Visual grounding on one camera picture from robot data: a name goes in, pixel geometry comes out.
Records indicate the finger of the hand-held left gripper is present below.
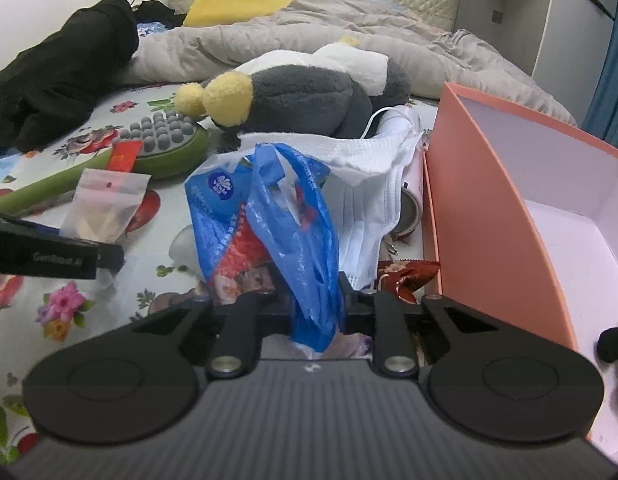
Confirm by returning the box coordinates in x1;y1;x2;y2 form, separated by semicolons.
95;241;126;275

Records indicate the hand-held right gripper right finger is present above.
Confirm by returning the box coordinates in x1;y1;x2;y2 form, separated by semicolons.
337;271;500;378

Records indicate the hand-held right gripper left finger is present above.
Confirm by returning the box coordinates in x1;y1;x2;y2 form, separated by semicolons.
116;287;295;378

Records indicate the red snack packet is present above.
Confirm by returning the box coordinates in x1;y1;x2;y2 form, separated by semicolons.
376;259;442;306

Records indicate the disposable face mask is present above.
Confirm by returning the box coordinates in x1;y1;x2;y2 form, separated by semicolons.
334;105;426;288

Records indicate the blue plastic bag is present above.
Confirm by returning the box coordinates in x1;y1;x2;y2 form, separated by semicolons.
184;142;342;353

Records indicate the pink cardboard box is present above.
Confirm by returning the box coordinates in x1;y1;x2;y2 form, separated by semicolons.
421;82;618;461

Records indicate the floral printed bed sheet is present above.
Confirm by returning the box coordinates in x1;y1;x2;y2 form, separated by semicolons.
0;82;440;466

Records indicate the clear zip bag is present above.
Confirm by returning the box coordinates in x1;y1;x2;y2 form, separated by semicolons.
59;167;152;243

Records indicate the small red packet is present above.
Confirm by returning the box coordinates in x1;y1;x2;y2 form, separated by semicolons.
105;141;144;173

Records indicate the green massage hammer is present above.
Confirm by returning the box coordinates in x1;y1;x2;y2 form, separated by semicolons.
0;112;212;213

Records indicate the pink can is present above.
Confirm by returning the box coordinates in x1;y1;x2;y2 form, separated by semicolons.
394;147;431;241

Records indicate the white textured tissue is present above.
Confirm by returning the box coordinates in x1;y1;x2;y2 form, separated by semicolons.
237;131;426;186

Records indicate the black jacket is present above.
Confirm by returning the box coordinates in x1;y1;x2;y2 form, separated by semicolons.
0;0;140;161

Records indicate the grey and yellow plush toy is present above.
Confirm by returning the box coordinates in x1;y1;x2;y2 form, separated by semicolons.
175;35;414;143

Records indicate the grey duvet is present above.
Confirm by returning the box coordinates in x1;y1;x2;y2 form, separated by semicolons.
114;0;580;128

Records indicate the dark cloth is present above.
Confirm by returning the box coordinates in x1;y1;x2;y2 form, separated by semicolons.
136;0;190;28

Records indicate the panda plush toy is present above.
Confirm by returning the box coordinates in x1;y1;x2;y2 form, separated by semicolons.
596;310;618;408

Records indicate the yellow pillow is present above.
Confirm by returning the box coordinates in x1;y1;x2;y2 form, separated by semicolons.
181;0;297;28

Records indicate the blue curtain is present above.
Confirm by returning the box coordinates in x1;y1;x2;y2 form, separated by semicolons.
581;7;618;153

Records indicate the white wardrobe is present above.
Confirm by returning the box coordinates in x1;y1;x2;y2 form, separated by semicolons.
451;0;618;126

